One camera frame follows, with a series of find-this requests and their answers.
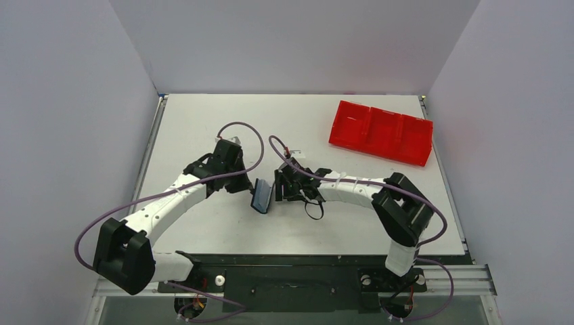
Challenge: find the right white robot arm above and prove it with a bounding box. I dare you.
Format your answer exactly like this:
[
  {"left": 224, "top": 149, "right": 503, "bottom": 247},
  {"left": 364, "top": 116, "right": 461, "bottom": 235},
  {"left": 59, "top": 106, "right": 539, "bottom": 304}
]
[{"left": 274, "top": 157, "right": 435, "bottom": 289}]

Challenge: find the purple cable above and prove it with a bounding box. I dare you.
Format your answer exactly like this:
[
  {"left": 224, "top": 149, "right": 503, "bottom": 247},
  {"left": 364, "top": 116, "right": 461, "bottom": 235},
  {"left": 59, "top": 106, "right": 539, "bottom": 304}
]
[
  {"left": 268, "top": 135, "right": 448, "bottom": 248},
  {"left": 74, "top": 121, "right": 265, "bottom": 270}
]

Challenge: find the aluminium rail frame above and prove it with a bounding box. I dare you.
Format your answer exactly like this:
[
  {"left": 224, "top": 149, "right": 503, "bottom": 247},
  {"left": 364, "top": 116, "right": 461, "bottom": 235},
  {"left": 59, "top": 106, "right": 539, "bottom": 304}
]
[{"left": 93, "top": 265, "right": 497, "bottom": 297}]

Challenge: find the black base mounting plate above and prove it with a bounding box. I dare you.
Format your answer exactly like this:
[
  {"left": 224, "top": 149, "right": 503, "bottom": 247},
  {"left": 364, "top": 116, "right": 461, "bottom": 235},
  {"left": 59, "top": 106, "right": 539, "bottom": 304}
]
[{"left": 180, "top": 254, "right": 427, "bottom": 313}]

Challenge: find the black loop cable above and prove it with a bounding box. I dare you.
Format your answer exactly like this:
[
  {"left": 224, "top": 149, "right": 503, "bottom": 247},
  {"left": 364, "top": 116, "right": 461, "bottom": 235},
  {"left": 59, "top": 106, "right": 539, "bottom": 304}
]
[{"left": 304, "top": 199, "right": 325, "bottom": 221}]

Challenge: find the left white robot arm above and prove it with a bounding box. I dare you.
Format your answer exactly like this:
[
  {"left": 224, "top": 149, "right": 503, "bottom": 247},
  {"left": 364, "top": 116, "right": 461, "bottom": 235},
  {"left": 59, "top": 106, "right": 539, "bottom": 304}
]
[{"left": 93, "top": 139, "right": 252, "bottom": 295}]

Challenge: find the black leather card holder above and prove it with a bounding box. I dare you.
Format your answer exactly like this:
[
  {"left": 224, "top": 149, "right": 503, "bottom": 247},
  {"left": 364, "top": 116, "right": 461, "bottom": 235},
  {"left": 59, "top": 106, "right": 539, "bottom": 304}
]
[{"left": 250, "top": 178, "right": 273, "bottom": 214}]

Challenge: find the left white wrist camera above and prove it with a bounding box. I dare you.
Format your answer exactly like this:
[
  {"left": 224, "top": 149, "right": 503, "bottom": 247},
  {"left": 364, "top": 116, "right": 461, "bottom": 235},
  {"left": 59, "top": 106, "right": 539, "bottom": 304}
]
[{"left": 227, "top": 136, "right": 241, "bottom": 146}]

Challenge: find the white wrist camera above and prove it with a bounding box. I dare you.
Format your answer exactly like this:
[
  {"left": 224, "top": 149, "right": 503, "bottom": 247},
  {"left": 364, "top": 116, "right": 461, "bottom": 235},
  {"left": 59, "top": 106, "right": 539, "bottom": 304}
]
[
  {"left": 290, "top": 150, "right": 306, "bottom": 161},
  {"left": 227, "top": 136, "right": 241, "bottom": 146}
]

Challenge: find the red plastic divided tray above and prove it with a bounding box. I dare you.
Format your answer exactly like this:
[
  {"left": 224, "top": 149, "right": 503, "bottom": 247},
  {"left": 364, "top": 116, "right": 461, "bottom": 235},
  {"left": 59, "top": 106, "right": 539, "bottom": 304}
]
[{"left": 328, "top": 101, "right": 433, "bottom": 167}]

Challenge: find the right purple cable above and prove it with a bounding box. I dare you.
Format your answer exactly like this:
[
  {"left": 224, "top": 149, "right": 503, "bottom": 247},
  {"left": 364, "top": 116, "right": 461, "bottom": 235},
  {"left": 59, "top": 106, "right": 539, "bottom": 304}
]
[{"left": 268, "top": 135, "right": 448, "bottom": 248}]

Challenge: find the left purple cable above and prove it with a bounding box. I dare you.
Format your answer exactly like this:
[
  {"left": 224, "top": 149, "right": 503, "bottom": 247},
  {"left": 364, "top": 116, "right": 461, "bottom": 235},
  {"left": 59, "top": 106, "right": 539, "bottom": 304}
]
[{"left": 74, "top": 121, "right": 265, "bottom": 270}]

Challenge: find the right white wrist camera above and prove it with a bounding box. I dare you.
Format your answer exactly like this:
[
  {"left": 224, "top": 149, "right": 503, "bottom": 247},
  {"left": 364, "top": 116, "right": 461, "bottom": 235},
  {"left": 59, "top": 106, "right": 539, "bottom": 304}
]
[{"left": 290, "top": 150, "right": 306, "bottom": 161}]

